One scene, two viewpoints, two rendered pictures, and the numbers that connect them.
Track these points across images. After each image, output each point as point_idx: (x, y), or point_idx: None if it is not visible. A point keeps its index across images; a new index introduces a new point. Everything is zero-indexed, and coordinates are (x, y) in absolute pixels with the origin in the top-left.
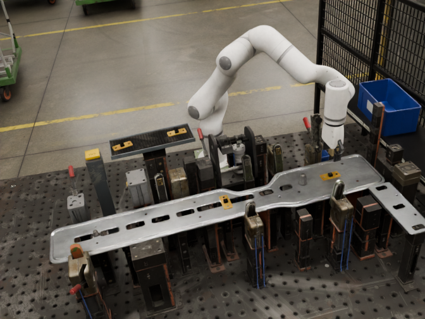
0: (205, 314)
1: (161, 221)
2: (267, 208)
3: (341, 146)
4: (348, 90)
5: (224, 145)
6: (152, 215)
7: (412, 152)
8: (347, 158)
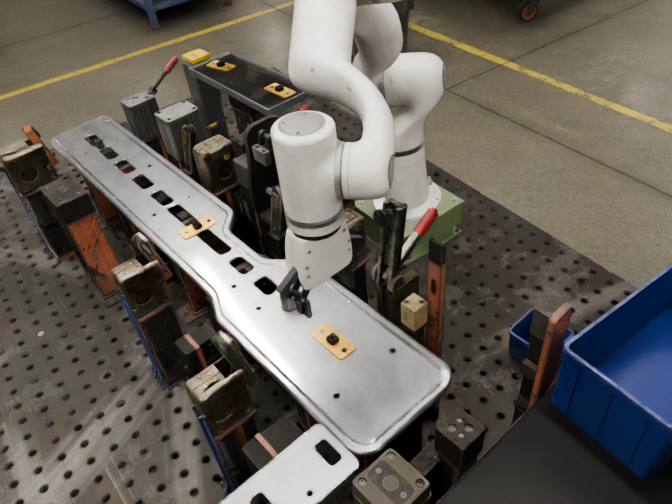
0: (99, 334)
1: (135, 184)
2: (196, 281)
3: (283, 283)
4: (298, 155)
5: (263, 145)
6: (148, 172)
7: (511, 490)
8: (419, 355)
